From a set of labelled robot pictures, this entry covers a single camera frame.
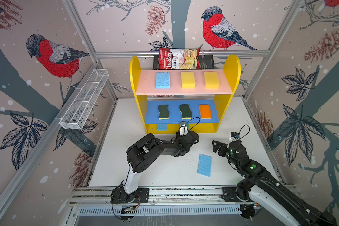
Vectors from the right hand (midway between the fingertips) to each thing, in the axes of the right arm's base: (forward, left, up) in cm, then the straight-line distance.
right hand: (216, 145), depth 82 cm
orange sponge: (+22, +5, +5) cm, 23 cm away
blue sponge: (+16, +35, -6) cm, 39 cm away
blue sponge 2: (-9, +7, -9) cm, 15 cm away
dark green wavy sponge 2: (+21, +18, +6) cm, 29 cm away
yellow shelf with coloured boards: (+51, +37, -11) cm, 64 cm away
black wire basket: (+50, +4, +26) cm, 56 cm away
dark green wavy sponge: (+19, +33, +7) cm, 39 cm away
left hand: (+11, +18, -4) cm, 21 cm away
